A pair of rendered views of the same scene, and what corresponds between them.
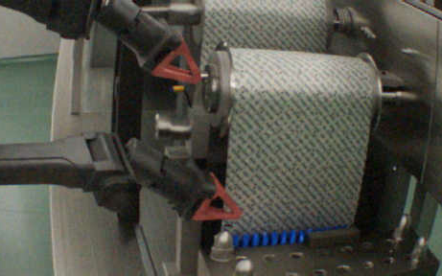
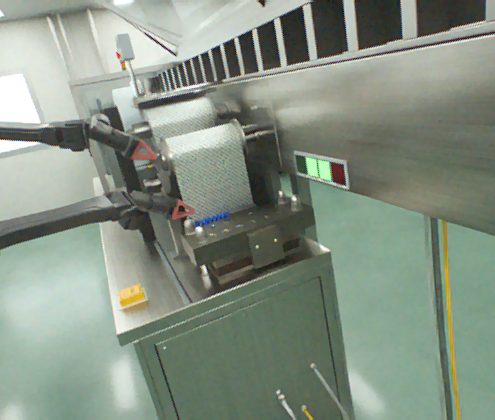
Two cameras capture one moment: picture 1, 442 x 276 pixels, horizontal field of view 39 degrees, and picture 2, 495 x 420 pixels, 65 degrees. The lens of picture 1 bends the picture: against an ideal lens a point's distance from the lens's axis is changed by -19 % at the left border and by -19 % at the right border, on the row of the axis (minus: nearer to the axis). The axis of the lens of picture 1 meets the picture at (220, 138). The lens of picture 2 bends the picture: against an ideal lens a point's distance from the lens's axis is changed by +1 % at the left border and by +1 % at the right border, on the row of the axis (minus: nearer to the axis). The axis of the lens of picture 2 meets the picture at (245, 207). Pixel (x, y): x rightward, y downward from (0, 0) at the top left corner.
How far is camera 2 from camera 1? 0.23 m
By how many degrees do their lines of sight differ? 5
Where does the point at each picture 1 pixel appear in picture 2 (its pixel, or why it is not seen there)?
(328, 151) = (225, 171)
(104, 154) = (118, 199)
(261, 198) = (201, 201)
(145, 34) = (120, 140)
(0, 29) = (45, 190)
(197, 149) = (166, 189)
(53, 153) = (87, 206)
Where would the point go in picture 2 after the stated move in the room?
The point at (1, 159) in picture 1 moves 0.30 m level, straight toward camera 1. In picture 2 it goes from (50, 217) to (59, 251)
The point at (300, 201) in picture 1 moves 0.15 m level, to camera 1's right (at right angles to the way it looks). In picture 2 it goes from (220, 198) to (263, 188)
